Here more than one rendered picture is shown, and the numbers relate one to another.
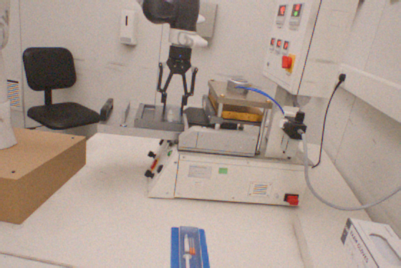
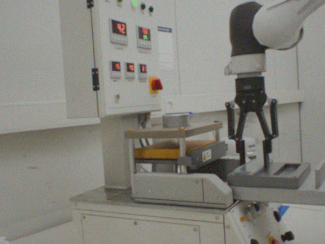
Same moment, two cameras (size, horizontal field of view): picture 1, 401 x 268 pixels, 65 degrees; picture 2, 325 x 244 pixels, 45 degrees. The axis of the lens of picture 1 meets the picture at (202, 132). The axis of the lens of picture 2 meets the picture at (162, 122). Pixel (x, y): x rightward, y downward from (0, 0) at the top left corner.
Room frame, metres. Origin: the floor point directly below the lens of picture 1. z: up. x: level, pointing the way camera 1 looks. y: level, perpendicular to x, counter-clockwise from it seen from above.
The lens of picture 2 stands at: (2.02, 0.54, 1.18)
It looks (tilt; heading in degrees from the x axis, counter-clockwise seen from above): 3 degrees down; 217
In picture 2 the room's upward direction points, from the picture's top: 4 degrees counter-clockwise
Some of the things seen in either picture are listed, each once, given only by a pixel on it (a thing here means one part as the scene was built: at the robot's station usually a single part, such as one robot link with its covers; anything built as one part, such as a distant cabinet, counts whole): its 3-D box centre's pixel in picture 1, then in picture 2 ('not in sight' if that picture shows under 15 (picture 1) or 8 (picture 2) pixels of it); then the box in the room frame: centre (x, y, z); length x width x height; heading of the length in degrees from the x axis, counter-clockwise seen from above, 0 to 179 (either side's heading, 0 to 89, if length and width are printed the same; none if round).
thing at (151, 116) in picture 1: (160, 116); (270, 173); (1.07, 0.16, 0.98); 0.20 x 0.17 x 0.03; 9
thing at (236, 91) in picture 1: (245, 99); (170, 134); (1.10, -0.13, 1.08); 0.31 x 0.24 x 0.13; 9
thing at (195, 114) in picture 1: (208, 115); (180, 188); (1.24, -0.01, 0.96); 0.25 x 0.05 x 0.07; 99
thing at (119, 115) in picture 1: (146, 117); (290, 178); (1.06, 0.20, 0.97); 0.30 x 0.22 x 0.08; 99
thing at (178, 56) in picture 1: (179, 60); (250, 94); (1.08, 0.11, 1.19); 0.08 x 0.08 x 0.09
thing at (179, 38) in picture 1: (187, 39); (244, 67); (1.06, 0.09, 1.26); 0.13 x 0.12 x 0.05; 9
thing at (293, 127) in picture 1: (289, 132); not in sight; (0.91, -0.26, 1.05); 0.15 x 0.05 x 0.15; 9
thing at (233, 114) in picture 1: (235, 102); (179, 141); (1.10, -0.10, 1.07); 0.22 x 0.17 x 0.10; 9
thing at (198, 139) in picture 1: (215, 140); (221, 168); (0.96, -0.05, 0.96); 0.26 x 0.05 x 0.07; 99
